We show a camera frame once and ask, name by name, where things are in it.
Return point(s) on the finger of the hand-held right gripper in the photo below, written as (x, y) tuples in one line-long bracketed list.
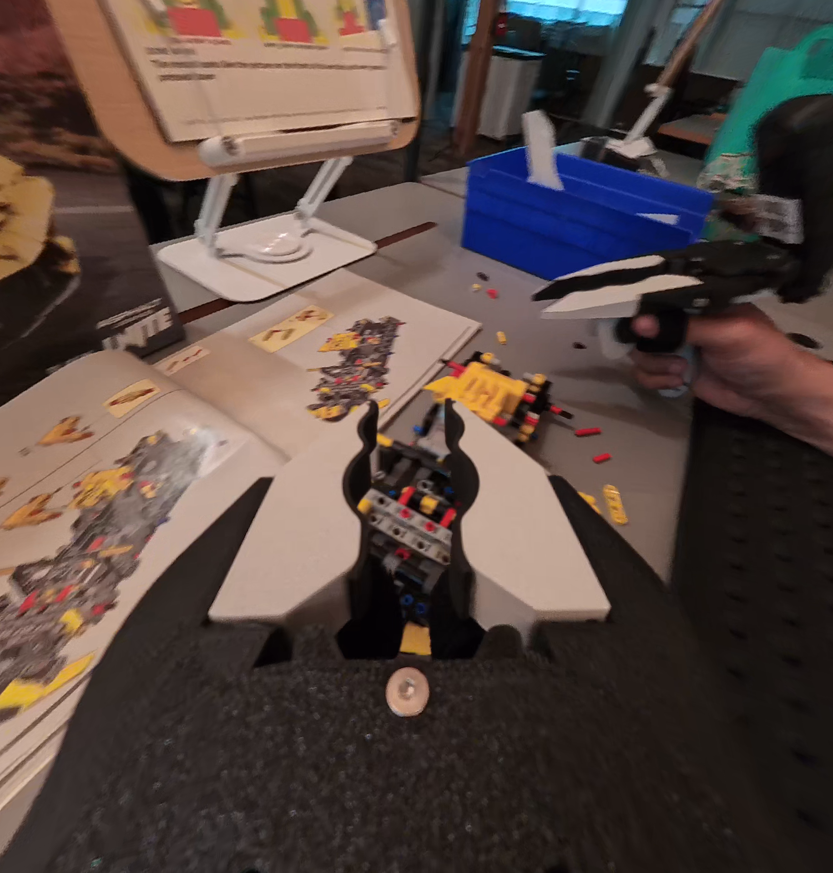
[(621, 300), (614, 273)]

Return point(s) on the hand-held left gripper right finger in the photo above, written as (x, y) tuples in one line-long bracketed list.
[(539, 545)]

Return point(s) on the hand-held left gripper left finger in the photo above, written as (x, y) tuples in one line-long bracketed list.
[(286, 545)]

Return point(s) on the lego car chassis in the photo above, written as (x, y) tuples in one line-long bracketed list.
[(484, 389)]

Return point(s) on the lego instruction booklet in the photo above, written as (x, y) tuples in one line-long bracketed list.
[(218, 423)]

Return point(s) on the lego set box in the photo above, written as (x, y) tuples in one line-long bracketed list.
[(61, 239)]

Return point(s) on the person's right hand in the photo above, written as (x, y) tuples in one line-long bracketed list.
[(750, 361)]

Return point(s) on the blue storage bin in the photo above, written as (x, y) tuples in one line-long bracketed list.
[(580, 211)]

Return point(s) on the white paper strip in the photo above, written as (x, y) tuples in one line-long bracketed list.
[(542, 150)]

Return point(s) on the white cabinet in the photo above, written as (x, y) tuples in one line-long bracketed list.
[(518, 95)]

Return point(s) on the teal tote bag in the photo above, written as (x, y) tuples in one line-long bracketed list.
[(785, 68)]

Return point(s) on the black dotted floor mat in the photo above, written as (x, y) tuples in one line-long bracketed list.
[(764, 614)]

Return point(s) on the white document stand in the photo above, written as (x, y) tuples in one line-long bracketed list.
[(266, 252)]

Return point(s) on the printed instruction sheet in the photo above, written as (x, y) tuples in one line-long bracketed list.
[(266, 82)]

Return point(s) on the wooden post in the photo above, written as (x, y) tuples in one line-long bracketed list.
[(478, 68)]

